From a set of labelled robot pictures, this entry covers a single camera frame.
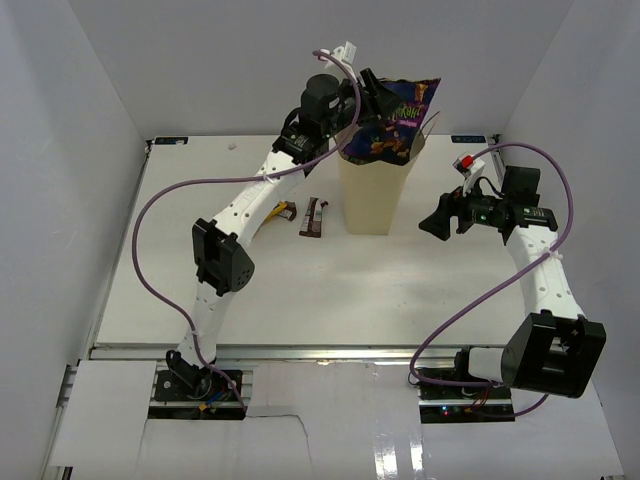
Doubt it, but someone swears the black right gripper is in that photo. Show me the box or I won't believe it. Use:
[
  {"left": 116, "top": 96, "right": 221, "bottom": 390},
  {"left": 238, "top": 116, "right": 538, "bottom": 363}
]
[{"left": 419, "top": 175, "right": 508, "bottom": 241}]

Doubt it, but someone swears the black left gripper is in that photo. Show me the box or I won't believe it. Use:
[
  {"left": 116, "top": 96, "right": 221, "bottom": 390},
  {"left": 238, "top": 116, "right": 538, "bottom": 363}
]
[{"left": 322, "top": 67, "right": 405, "bottom": 139}]

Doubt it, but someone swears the dark purple nut snack bag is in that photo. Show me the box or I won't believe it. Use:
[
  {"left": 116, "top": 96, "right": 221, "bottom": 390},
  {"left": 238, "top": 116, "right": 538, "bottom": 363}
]
[{"left": 341, "top": 78, "right": 441, "bottom": 166}]

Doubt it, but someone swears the brown Hershey's chocolate bar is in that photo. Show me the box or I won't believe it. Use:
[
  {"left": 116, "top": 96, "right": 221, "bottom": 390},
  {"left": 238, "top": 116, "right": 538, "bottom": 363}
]
[{"left": 299, "top": 197, "right": 328, "bottom": 238}]

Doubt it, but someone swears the yellow M&M's packet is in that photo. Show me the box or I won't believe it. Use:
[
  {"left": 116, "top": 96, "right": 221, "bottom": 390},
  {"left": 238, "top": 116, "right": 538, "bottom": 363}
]
[{"left": 265, "top": 202, "right": 286, "bottom": 221}]

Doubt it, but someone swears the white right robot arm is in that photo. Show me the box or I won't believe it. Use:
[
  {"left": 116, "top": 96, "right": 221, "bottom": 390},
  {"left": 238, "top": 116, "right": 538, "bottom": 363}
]
[{"left": 419, "top": 157, "right": 606, "bottom": 399}]

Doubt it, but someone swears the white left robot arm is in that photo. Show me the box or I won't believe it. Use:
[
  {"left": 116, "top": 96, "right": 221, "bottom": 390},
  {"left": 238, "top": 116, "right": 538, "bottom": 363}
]
[{"left": 166, "top": 69, "right": 401, "bottom": 399}]

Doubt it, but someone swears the beige paper bag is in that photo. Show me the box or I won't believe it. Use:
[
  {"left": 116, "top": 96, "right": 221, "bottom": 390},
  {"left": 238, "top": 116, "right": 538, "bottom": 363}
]
[{"left": 338, "top": 111, "right": 440, "bottom": 235}]

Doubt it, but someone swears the right blue table label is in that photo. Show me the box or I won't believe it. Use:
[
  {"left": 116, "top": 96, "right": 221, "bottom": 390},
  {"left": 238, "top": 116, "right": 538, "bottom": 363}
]
[{"left": 450, "top": 135, "right": 486, "bottom": 144}]

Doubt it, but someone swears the blue table label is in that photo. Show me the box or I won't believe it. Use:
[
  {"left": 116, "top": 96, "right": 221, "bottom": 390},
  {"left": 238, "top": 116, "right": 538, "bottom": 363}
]
[
  {"left": 450, "top": 135, "right": 486, "bottom": 144},
  {"left": 153, "top": 136, "right": 189, "bottom": 146}
]

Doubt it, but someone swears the brown chocolate bar wrapper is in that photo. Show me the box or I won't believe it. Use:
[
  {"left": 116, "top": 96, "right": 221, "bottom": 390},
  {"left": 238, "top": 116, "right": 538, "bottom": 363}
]
[{"left": 276, "top": 201, "right": 297, "bottom": 221}]

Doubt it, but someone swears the left blue table label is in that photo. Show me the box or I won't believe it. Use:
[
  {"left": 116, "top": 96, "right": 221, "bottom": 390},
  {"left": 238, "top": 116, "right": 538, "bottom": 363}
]
[{"left": 153, "top": 136, "right": 189, "bottom": 146}]

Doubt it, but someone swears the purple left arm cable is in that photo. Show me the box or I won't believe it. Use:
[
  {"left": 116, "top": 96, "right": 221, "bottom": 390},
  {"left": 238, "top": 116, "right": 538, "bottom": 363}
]
[{"left": 130, "top": 49, "right": 364, "bottom": 416}]

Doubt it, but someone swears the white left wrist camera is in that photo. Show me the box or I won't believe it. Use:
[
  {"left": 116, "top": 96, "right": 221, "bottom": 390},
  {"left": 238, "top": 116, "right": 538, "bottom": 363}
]
[{"left": 319, "top": 41, "right": 357, "bottom": 78}]

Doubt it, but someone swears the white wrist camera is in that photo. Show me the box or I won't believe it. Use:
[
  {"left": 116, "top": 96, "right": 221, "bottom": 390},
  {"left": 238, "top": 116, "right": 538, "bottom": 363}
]
[
  {"left": 319, "top": 41, "right": 357, "bottom": 78},
  {"left": 452, "top": 155, "right": 486, "bottom": 196}
]

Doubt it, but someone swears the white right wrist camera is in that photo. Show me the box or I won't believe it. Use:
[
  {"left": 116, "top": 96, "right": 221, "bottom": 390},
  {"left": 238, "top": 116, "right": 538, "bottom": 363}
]
[{"left": 452, "top": 155, "right": 486, "bottom": 196}]

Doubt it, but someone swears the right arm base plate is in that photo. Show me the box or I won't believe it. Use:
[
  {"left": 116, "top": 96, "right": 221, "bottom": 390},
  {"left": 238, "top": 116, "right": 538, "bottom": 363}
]
[{"left": 409, "top": 349, "right": 516, "bottom": 424}]

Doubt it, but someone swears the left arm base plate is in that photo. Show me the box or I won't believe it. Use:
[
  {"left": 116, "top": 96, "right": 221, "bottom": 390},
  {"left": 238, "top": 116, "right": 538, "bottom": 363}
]
[{"left": 153, "top": 369, "right": 237, "bottom": 405}]

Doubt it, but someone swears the aluminium front rail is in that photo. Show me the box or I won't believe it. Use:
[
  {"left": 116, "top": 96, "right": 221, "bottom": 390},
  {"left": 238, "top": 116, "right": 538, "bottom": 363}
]
[{"left": 89, "top": 344, "right": 511, "bottom": 366}]

